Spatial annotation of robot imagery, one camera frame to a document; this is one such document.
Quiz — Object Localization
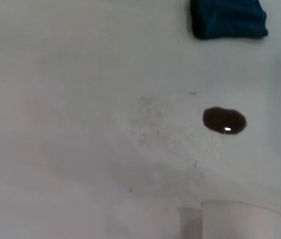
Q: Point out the blue rag with black trim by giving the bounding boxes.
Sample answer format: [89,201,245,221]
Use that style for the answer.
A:
[189,0,269,40]

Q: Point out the black water stain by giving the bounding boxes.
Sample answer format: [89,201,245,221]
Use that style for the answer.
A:
[202,106,248,136]

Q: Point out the white paper cup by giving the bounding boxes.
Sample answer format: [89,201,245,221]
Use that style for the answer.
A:
[200,199,281,239]

